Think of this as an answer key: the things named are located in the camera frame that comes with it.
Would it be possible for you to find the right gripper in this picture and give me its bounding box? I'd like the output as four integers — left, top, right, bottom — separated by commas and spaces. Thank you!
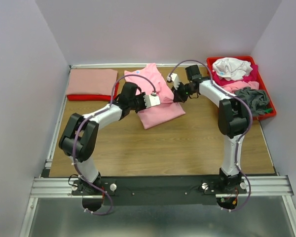
170, 81, 194, 103

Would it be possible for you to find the light pink t-shirt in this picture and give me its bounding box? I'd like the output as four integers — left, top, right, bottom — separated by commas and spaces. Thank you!
124, 63, 186, 130

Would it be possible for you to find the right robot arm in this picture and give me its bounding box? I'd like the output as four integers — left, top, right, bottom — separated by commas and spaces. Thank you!
167, 65, 253, 194

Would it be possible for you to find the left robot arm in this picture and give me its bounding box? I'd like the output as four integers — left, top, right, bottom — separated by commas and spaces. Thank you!
59, 82, 148, 195

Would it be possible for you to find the magenta garment in bin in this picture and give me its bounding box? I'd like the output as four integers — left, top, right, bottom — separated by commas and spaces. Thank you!
213, 64, 259, 86

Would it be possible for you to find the red plastic bin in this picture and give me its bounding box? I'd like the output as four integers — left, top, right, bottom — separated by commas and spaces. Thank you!
206, 56, 277, 121

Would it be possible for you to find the salmon pink garment in bin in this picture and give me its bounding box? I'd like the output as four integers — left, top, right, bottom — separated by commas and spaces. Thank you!
222, 80, 259, 93

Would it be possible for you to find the folded pink t-shirt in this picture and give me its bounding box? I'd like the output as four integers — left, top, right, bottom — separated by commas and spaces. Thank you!
66, 69, 118, 95

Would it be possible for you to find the white t-shirt in bin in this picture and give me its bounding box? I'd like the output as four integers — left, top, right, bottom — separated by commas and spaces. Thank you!
212, 57, 253, 81

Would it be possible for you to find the folded red t-shirt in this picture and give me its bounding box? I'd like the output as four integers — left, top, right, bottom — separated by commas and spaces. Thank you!
66, 80, 116, 101

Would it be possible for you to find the grey garment in bin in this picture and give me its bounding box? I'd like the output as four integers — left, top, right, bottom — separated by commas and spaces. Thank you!
234, 87, 270, 117

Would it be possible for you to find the green garment in bin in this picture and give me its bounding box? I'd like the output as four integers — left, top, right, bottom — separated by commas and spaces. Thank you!
264, 108, 273, 115

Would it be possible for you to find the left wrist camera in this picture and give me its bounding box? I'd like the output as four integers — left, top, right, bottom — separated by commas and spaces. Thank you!
144, 93, 161, 109

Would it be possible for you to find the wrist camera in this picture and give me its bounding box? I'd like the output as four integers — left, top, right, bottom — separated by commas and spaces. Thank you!
166, 73, 181, 90
144, 93, 161, 109

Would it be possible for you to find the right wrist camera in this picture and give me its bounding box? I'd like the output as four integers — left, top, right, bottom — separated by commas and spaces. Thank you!
166, 73, 181, 90

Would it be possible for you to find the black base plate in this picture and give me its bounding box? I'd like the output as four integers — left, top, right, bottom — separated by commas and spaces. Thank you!
68, 175, 247, 211

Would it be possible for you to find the aluminium frame rail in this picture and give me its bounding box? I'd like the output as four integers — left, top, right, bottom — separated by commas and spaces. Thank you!
21, 97, 294, 237

